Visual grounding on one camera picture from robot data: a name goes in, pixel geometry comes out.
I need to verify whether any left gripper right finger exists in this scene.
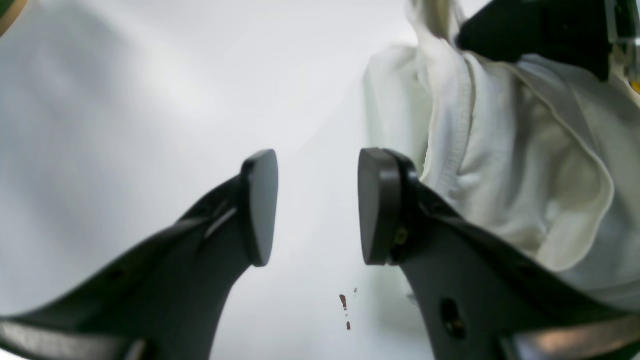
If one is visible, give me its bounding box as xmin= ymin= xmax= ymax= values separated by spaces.
xmin=358 ymin=148 xmax=639 ymax=360

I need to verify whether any white printed T-shirt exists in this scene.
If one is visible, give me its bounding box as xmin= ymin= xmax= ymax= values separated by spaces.
xmin=364 ymin=0 xmax=640 ymax=311

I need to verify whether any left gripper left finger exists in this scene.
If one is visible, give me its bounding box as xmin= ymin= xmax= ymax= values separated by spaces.
xmin=1 ymin=149 xmax=279 ymax=360

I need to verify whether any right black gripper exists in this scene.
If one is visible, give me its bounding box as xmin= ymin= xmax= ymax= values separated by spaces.
xmin=455 ymin=0 xmax=640 ymax=83

